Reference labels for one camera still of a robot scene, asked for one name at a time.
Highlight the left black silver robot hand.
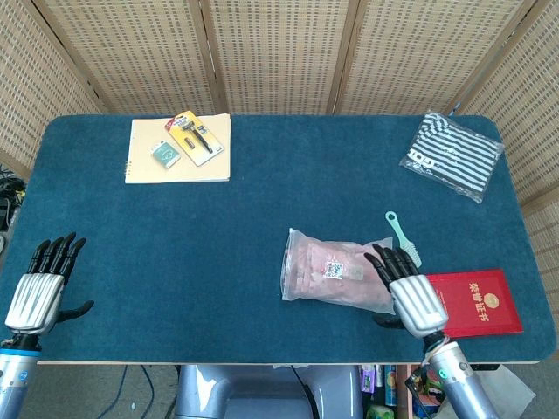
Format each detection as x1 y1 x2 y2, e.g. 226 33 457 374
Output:
3 231 95 336

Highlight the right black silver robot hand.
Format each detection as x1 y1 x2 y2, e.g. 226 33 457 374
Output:
363 243 450 340

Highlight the pink cloth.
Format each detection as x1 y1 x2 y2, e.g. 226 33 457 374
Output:
286 237 392 309

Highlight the clear plastic zip bag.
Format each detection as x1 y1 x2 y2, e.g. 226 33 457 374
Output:
280 226 397 316

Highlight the striped packaged garment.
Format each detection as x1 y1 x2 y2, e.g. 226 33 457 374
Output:
398 109 505 205

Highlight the mint green hairbrush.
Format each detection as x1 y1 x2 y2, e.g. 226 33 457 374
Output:
384 210 423 269

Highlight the red certificate book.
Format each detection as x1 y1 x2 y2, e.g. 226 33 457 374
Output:
425 268 524 340

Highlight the shelf with colourful packages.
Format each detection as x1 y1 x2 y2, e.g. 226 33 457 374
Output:
358 364 455 419

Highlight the grey robot torso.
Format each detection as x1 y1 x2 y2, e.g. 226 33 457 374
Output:
174 364 364 419

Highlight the beige spiral notebook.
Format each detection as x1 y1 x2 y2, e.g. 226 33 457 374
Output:
123 113 232 185

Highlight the blue felt table cover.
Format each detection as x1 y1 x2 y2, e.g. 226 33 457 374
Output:
0 113 556 364

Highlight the small green white box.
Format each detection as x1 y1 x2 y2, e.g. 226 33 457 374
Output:
149 140 181 168

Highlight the yellow razor blister pack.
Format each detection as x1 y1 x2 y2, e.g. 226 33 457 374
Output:
164 110 225 168

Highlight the woven wooden folding screen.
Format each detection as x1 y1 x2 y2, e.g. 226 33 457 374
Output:
0 0 559 306

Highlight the cable clutter on floor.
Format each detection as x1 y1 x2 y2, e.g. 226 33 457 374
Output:
0 163 27 254

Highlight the black cable on torso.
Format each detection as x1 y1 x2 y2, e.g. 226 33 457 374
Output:
291 365 316 419

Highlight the blue cable on floor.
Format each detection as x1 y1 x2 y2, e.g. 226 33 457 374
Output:
98 365 156 419

